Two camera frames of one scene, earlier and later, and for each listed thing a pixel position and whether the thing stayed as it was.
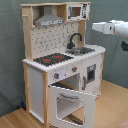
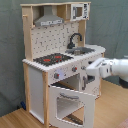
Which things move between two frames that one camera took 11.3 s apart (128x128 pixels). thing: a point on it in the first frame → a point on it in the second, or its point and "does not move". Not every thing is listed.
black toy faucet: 71,45 does not move
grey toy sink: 79,51 does not move
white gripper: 105,27 → 102,67
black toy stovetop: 52,59 does not move
